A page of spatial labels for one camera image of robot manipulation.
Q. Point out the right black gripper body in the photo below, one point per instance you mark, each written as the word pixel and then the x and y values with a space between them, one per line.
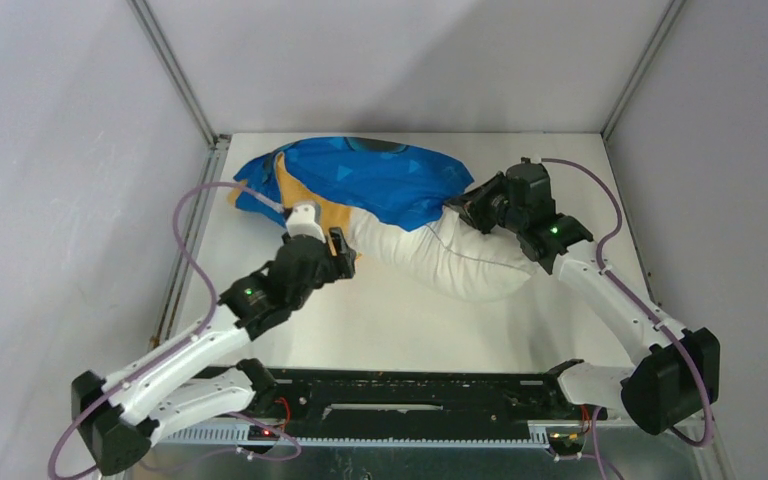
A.
pixel 488 206

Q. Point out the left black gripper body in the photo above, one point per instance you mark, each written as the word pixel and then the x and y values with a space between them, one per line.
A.
pixel 337 266

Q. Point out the white pillow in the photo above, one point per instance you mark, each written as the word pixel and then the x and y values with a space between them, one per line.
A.
pixel 444 258

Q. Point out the yellow and blue pillowcase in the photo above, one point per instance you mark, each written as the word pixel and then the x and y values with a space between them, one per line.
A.
pixel 387 197

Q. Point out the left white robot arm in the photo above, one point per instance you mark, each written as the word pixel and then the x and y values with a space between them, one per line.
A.
pixel 192 358

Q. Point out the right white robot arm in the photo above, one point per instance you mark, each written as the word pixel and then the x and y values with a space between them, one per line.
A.
pixel 675 372

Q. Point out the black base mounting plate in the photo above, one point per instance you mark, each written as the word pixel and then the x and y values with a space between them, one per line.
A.
pixel 355 405

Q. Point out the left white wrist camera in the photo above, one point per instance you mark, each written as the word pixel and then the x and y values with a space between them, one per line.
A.
pixel 302 219

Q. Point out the aluminium frame rail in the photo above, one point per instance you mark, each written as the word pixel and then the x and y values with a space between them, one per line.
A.
pixel 239 429

